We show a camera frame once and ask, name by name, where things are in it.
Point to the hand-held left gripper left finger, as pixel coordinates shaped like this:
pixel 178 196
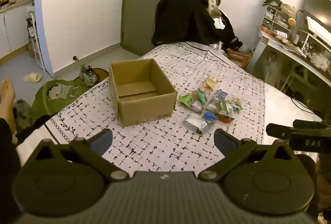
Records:
pixel 100 140

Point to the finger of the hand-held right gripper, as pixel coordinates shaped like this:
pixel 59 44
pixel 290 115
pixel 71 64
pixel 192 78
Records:
pixel 278 131
pixel 313 124

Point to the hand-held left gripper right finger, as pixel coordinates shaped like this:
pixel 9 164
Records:
pixel 225 141

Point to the red snack packet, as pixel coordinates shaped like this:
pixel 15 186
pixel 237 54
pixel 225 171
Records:
pixel 226 118

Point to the blue snack packet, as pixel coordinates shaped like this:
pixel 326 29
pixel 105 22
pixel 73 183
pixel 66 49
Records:
pixel 210 116

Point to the silver snack packet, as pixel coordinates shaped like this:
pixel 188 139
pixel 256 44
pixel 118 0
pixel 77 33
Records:
pixel 196 123

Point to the green striped snack packet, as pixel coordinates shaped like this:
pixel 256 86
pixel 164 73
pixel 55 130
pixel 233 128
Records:
pixel 230 106

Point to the cardboard box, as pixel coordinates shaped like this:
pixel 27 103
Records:
pixel 144 107

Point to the green purple snack packet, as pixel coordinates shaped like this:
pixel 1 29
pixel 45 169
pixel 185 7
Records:
pixel 187 100

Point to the yellow cake packet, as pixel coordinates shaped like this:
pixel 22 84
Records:
pixel 210 82

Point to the white bed sheet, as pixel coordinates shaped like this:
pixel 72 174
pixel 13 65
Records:
pixel 281 107

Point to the printed bed cover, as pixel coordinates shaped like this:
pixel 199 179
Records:
pixel 160 141

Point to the green cartoon rug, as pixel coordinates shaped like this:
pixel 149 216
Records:
pixel 59 94

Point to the brown floor mat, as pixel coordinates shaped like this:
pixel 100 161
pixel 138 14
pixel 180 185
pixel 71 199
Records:
pixel 102 74

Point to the black cloth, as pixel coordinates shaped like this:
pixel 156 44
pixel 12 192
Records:
pixel 36 124

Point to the grey sneaker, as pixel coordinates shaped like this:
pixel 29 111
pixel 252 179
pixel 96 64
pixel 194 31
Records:
pixel 88 75

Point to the orange basket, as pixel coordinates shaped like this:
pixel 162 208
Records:
pixel 239 57

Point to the grey fluffy slipper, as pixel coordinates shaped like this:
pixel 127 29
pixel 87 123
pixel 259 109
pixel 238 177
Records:
pixel 22 109

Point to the white desk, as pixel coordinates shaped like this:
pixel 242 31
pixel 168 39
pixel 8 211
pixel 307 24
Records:
pixel 279 45

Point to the beige slipper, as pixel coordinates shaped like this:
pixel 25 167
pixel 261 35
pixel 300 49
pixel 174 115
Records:
pixel 32 77

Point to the white keyboard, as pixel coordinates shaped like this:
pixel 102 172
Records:
pixel 319 30

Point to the white pink tube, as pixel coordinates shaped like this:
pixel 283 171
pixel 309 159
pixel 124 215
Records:
pixel 280 33

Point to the person's black clothing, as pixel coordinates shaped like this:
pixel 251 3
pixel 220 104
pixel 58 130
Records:
pixel 7 167

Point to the person's bare foot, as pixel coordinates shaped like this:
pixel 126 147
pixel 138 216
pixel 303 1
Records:
pixel 7 100

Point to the orange ball lamp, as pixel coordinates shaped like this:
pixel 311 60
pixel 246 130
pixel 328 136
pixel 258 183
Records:
pixel 291 21

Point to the black garment with white patch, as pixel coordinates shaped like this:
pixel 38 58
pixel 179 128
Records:
pixel 227 30

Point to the clear drawer organizer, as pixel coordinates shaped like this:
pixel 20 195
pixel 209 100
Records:
pixel 275 18

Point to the woven basket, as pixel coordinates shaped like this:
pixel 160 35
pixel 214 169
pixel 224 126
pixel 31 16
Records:
pixel 288 10

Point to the white shelf rack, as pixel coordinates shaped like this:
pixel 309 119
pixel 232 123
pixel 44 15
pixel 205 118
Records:
pixel 36 43

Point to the computer monitor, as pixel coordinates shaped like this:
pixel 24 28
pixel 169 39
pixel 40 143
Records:
pixel 319 3

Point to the dark bottle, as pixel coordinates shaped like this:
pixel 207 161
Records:
pixel 30 29

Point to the black coat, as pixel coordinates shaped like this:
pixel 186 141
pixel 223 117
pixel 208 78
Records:
pixel 181 14

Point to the grey door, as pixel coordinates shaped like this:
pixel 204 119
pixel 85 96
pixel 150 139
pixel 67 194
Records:
pixel 139 12

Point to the white kitchen cabinet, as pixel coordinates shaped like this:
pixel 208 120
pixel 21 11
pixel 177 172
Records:
pixel 13 30

